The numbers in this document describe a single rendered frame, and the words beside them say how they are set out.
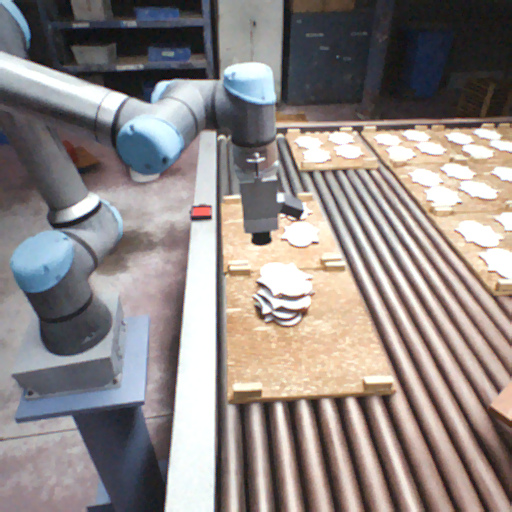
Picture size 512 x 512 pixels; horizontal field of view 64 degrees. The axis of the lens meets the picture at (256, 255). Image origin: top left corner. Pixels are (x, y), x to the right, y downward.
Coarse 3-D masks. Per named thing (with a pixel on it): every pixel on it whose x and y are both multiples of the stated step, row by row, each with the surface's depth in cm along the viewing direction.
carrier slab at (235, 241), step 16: (224, 208) 145; (240, 208) 145; (224, 224) 136; (240, 224) 136; (288, 224) 136; (320, 224) 136; (224, 240) 128; (240, 240) 128; (320, 240) 128; (224, 256) 121; (240, 256) 121; (256, 256) 121; (272, 256) 121; (288, 256) 121; (304, 256) 121; (320, 256) 121; (224, 272) 115; (256, 272) 116
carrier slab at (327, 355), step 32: (256, 288) 109; (320, 288) 109; (352, 288) 109; (256, 320) 100; (320, 320) 100; (352, 320) 100; (256, 352) 92; (288, 352) 92; (320, 352) 92; (352, 352) 92; (288, 384) 85; (320, 384) 85; (352, 384) 85
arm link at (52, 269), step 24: (48, 240) 80; (72, 240) 82; (24, 264) 75; (48, 264) 75; (72, 264) 79; (96, 264) 87; (24, 288) 77; (48, 288) 77; (72, 288) 80; (48, 312) 80; (72, 312) 82
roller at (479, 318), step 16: (384, 192) 160; (400, 208) 148; (416, 224) 139; (416, 240) 134; (432, 256) 125; (448, 272) 118; (464, 288) 112; (464, 304) 108; (480, 320) 103; (496, 336) 98; (496, 352) 96
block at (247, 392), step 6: (240, 384) 82; (246, 384) 81; (252, 384) 82; (258, 384) 82; (234, 390) 81; (240, 390) 81; (246, 390) 81; (252, 390) 81; (258, 390) 81; (234, 396) 81; (240, 396) 82; (246, 396) 82; (252, 396) 82; (258, 396) 82
